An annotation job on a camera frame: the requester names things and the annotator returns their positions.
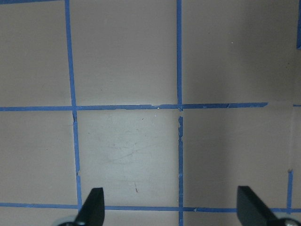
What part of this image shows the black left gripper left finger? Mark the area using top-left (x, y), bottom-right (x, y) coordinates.
top-left (73, 188), bottom-right (104, 226)

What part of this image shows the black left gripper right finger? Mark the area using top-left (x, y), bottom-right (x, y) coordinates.
top-left (236, 186), bottom-right (278, 226)

